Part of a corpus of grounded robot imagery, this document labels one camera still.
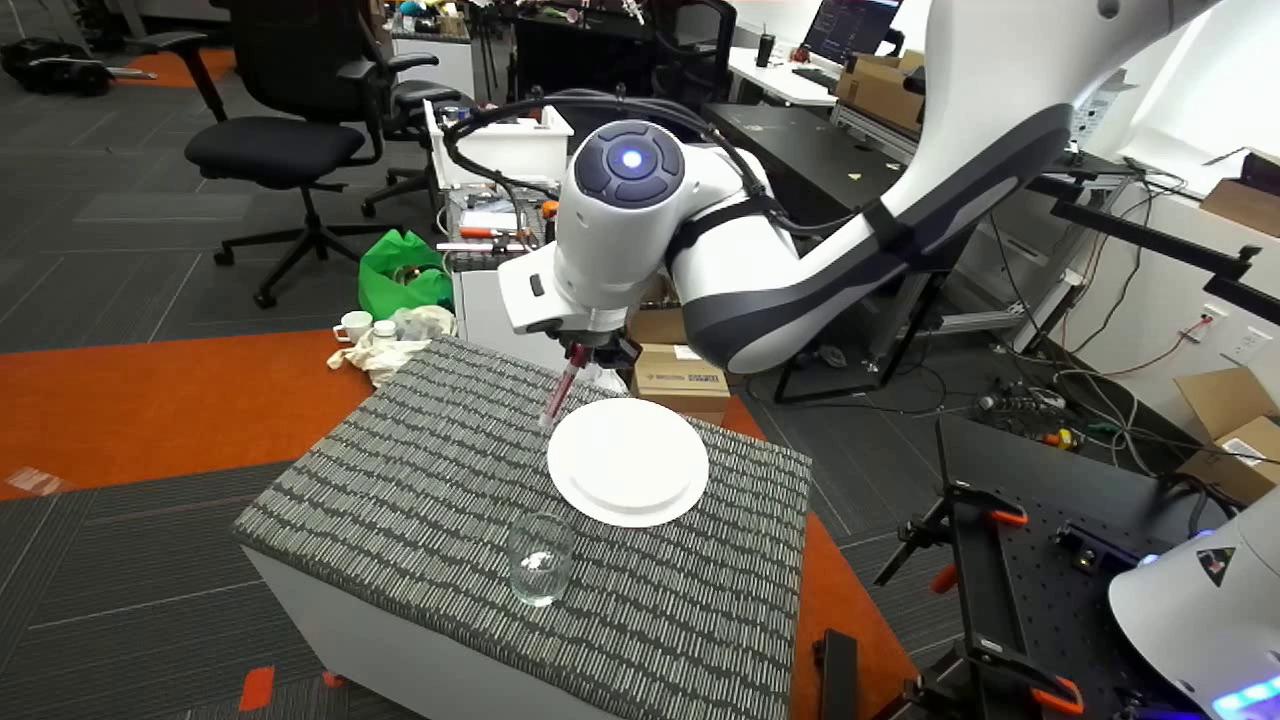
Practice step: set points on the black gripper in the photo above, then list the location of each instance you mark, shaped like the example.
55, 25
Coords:
601, 338

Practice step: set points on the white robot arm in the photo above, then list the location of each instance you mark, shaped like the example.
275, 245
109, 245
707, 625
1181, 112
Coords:
802, 282

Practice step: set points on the clear glass cup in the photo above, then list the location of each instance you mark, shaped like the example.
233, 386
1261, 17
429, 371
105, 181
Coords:
541, 577

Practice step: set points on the closed small cardboard box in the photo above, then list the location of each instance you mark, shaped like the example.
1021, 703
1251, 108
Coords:
680, 373

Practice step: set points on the white round plate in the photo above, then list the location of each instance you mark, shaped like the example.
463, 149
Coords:
626, 462

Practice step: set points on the white side table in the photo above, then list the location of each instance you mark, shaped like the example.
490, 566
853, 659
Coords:
481, 312

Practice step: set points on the grey patterned table cloth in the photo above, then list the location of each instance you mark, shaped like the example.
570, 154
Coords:
424, 465

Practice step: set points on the white crumpled cloth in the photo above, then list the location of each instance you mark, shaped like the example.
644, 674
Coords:
392, 341

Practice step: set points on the green bag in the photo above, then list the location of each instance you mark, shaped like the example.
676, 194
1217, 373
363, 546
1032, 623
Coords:
402, 278

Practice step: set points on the white plastic crate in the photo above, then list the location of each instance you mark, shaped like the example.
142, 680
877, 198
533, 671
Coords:
515, 145

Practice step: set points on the black desk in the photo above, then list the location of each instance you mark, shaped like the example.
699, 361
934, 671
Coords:
814, 154

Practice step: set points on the black mesh office chair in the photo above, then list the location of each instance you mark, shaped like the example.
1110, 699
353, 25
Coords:
694, 46

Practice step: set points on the white table cabinet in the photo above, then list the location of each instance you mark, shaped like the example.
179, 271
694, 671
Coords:
374, 653

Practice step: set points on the black office chair with armrests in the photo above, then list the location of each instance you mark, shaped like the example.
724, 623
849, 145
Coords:
275, 145

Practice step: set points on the computer monitor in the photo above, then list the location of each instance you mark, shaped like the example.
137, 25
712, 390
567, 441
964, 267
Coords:
849, 28

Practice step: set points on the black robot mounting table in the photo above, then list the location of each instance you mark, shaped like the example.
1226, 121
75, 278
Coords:
1065, 487

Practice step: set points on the black bag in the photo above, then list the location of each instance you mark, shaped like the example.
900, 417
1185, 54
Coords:
55, 65

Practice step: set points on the large open cardboard box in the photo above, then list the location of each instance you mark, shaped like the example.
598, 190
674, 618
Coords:
1232, 434

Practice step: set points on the black camera boom pole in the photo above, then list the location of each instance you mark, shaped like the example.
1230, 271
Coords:
1162, 234

